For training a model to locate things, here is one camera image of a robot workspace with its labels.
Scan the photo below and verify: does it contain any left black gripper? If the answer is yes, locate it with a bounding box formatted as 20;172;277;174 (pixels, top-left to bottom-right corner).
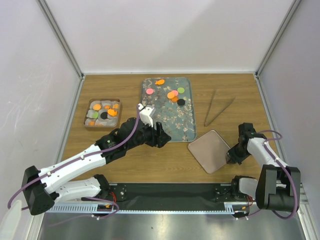
125;118;171;151

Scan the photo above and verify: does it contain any brown translucent box lid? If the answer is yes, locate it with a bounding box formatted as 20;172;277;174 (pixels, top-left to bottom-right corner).
187;129;230;174

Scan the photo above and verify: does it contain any orange round cookie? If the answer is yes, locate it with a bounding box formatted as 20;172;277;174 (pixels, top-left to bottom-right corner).
112;103;120;109
167;91;176;99
92;104;102;111

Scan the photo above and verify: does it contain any orange fish cookie bottom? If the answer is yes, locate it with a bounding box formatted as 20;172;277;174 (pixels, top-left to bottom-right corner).
107;108;118;117

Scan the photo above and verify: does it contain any orange fish cookie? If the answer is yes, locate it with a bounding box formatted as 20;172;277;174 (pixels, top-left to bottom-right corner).
155;79;165;86
107;108;118;117

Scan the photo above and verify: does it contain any black round cookie bottom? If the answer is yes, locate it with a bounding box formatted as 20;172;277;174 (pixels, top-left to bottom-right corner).
100;112;108;120

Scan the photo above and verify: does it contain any black round cookie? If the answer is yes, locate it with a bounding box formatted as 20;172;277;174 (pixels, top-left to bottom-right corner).
177;99;186;106
100;112;108;120

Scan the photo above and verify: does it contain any clear box with paper cups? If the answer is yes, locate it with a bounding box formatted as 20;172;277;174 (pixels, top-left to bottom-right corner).
83;98;122;131

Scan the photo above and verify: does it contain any green round cookie bottom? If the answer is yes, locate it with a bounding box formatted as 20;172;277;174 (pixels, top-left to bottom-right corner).
92;111;99;119

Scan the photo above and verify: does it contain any green round cookie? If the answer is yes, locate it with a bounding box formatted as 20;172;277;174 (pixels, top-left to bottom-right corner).
92;111;99;119
177;87;185;94

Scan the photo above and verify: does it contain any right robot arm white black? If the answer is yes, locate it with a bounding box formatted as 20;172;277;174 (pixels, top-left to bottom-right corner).
227;122;301;216

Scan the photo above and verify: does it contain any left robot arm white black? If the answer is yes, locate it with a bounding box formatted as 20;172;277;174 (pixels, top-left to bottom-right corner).
22;117;172;216

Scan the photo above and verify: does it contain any black round cookie top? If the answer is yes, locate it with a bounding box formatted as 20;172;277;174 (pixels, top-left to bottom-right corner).
177;99;186;106

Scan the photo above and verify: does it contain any dark orange cookie under stack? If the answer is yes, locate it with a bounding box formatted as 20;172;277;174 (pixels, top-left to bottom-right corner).
171;97;179;103

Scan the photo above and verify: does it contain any floral patterned metal tray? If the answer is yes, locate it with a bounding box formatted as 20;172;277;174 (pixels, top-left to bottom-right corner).
140;77;197;143

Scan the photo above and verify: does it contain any orange round cookie stacked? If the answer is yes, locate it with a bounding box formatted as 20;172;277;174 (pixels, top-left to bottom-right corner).
167;91;176;99

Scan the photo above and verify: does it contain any pink round cookie hidden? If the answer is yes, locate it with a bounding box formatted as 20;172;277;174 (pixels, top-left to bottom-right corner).
172;90;179;96

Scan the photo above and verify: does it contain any pink round cookie left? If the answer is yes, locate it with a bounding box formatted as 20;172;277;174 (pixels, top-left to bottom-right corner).
146;88;154;95

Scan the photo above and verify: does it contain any green round cookie top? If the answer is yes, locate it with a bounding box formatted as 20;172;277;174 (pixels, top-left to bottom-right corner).
177;87;185;94

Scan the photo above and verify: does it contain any orange fish cookie top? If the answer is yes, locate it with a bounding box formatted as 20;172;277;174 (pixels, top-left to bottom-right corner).
155;79;165;86

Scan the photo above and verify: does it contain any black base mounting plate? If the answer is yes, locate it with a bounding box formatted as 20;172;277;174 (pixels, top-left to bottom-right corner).
81;182;261;212

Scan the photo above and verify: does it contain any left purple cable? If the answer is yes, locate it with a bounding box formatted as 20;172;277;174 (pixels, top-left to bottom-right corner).
7;103;145;227

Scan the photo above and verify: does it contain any purple cable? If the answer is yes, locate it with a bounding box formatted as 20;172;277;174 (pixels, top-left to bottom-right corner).
234;129;301;221
7;103;145;227

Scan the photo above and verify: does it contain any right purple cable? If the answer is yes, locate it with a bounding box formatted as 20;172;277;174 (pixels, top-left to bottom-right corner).
234;129;301;221

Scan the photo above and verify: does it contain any aluminium frame rail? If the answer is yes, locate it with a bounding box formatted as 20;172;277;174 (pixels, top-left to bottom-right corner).
34;182;307;216

